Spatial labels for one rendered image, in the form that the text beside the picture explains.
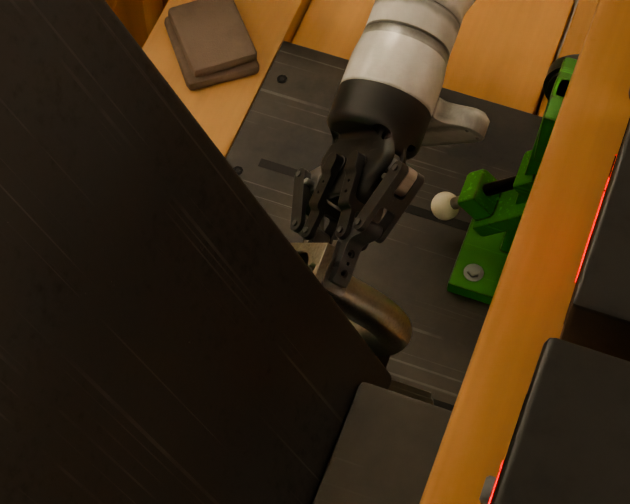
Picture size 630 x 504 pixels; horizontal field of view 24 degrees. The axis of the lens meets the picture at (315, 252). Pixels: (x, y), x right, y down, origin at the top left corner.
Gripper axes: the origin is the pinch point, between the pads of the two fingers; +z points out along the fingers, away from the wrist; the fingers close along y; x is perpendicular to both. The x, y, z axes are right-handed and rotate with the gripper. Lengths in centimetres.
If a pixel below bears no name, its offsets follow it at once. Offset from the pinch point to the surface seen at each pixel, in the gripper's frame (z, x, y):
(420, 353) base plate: -2.7, 25.9, -17.5
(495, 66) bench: -38, 31, -28
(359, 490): 15.7, -0.2, 13.0
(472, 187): -18.0, 21.8, -13.3
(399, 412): 9.7, 1.4, 12.3
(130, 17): -44, 16, -87
